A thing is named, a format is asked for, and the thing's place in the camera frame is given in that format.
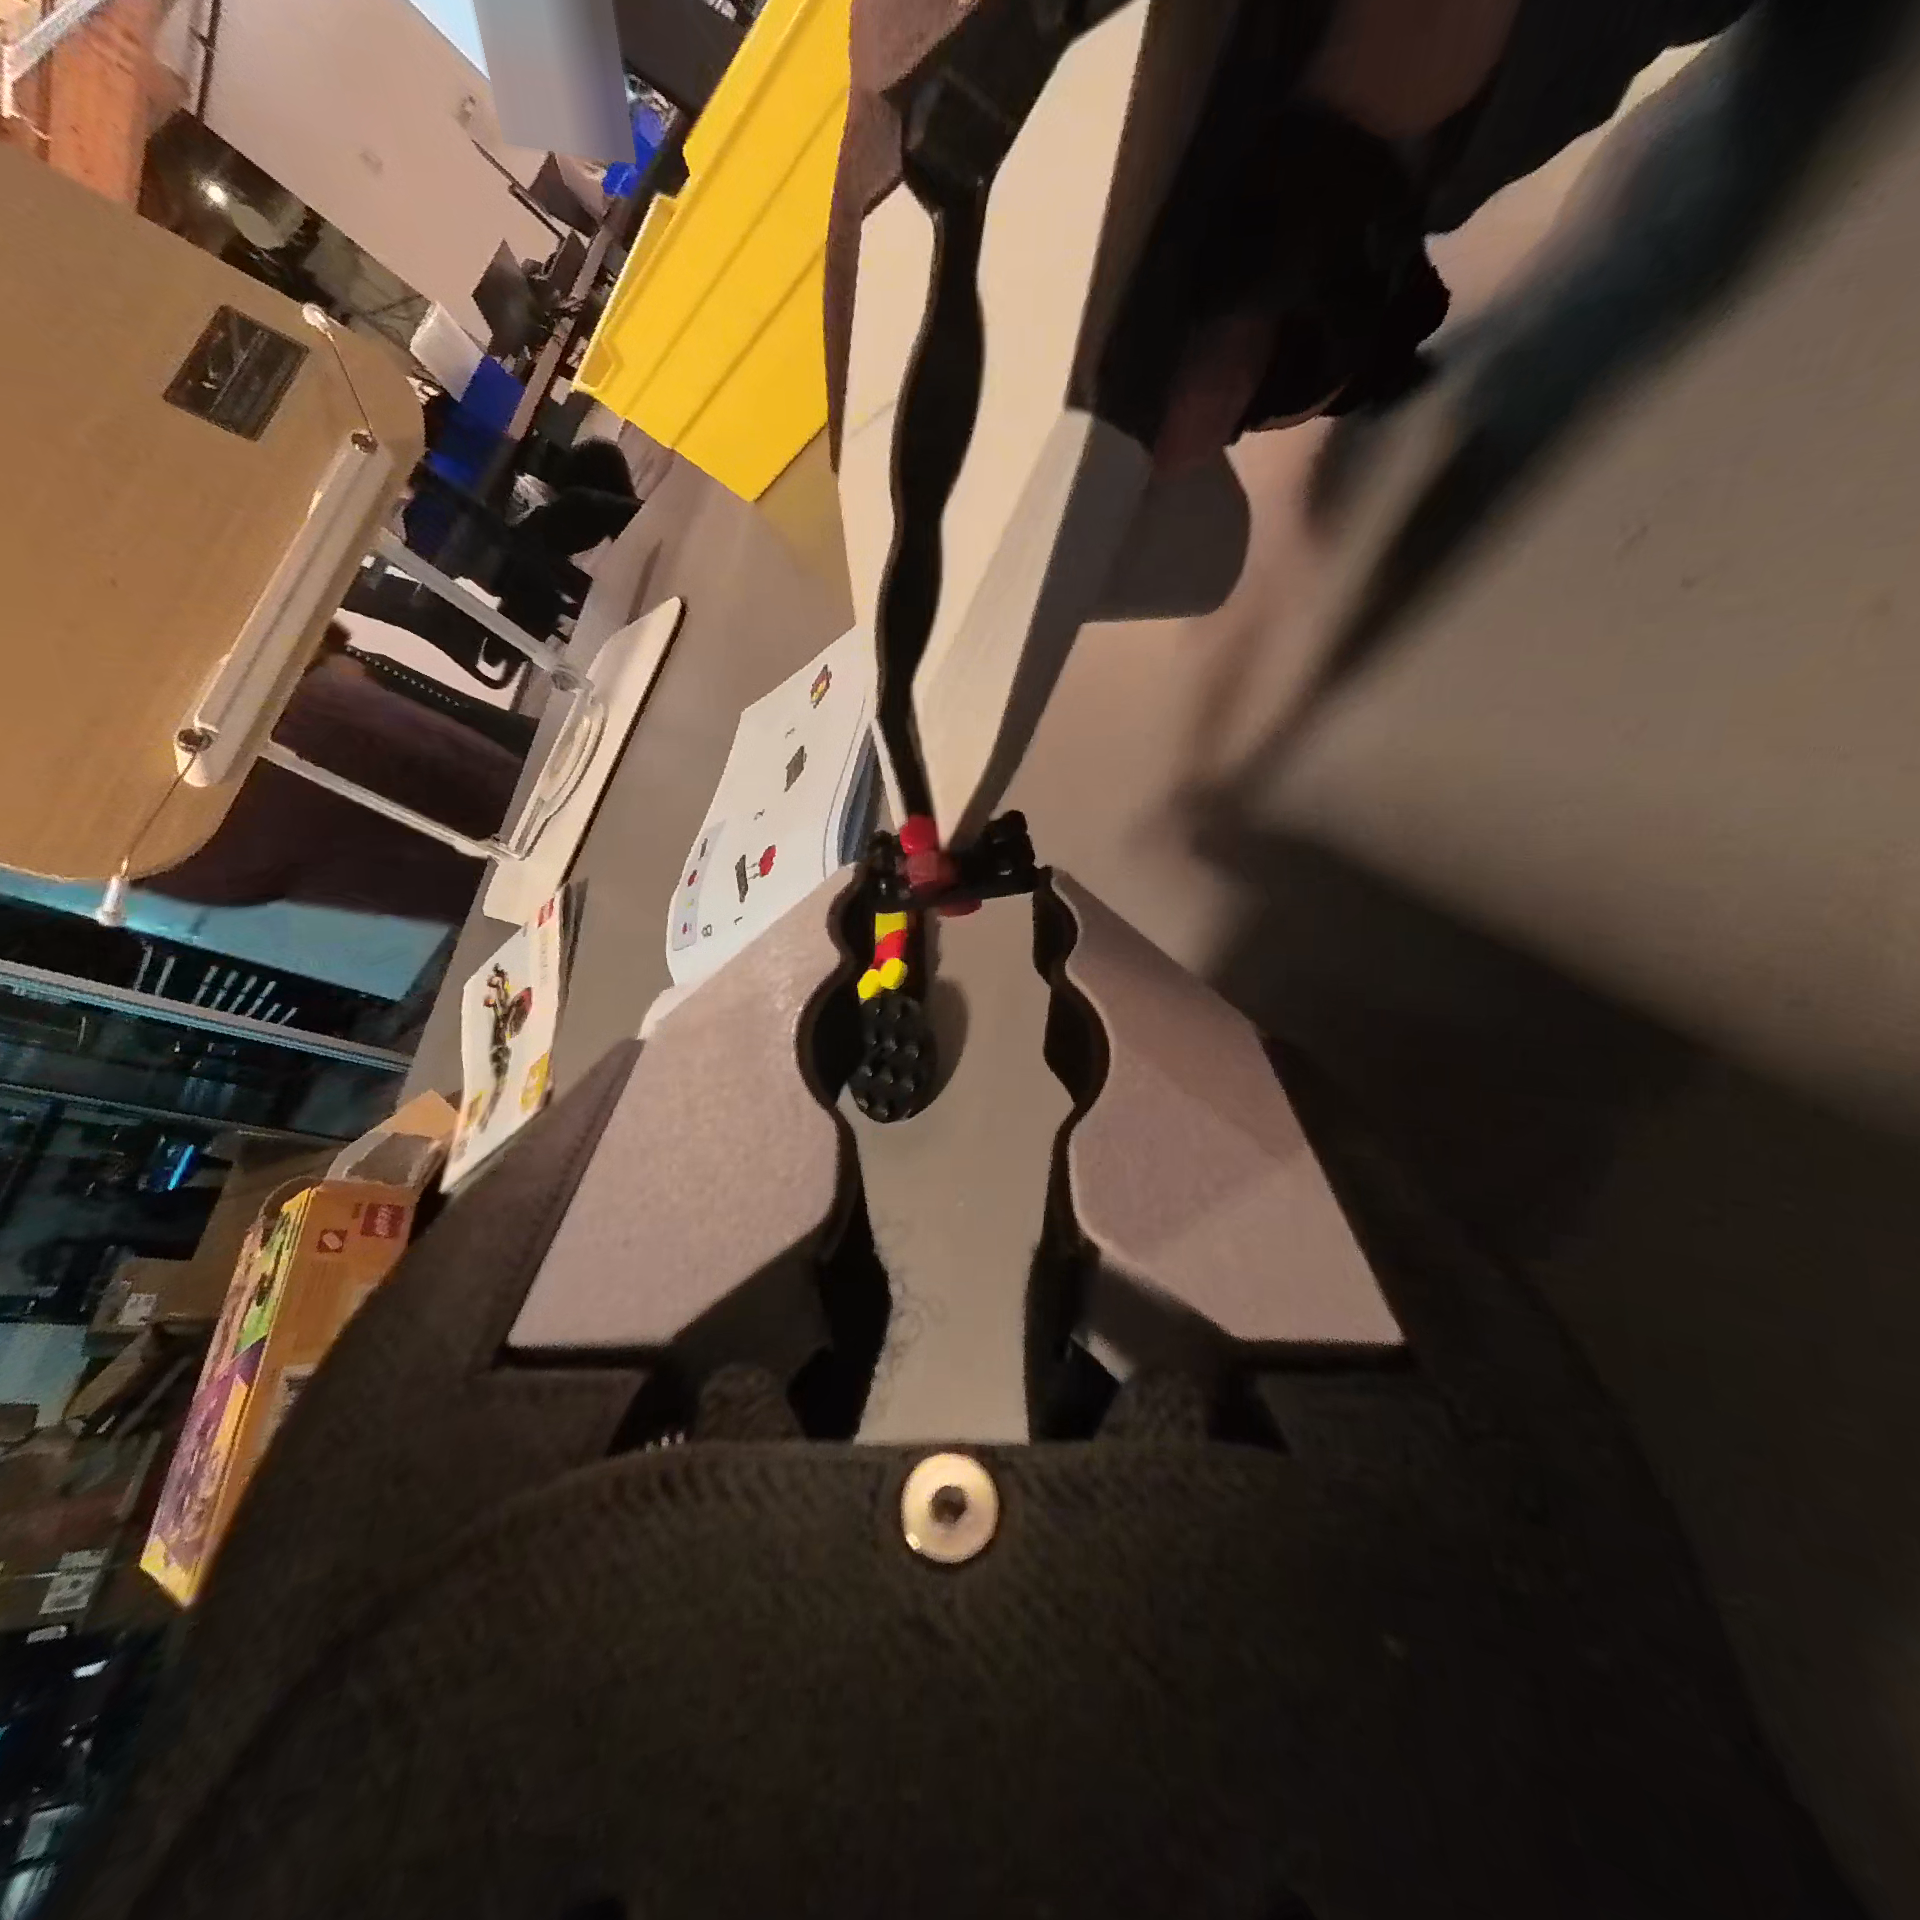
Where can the small white yellow leaflet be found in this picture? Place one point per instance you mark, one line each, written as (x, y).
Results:
(516, 1036)

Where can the person's right hand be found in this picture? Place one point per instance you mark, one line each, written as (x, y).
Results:
(1395, 60)

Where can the blue plastic bin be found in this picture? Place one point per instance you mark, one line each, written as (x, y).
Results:
(480, 421)

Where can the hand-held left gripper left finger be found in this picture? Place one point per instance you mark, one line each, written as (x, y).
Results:
(675, 1185)

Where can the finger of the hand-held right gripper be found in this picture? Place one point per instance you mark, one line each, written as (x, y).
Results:
(877, 452)
(1049, 375)

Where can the yellow plastic bin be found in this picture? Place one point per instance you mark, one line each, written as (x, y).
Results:
(720, 254)

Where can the orange cardboard box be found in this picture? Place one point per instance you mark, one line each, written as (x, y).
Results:
(254, 1381)

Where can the black lego plate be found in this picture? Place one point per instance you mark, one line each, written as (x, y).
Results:
(1009, 866)

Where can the white flat base plate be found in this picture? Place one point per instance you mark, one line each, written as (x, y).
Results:
(586, 750)

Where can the person's right forearm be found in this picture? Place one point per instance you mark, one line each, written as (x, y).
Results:
(1588, 77)

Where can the black yellow red lego model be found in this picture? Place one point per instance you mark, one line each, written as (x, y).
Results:
(896, 1050)

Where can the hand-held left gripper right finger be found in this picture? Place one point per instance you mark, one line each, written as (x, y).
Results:
(1229, 1185)

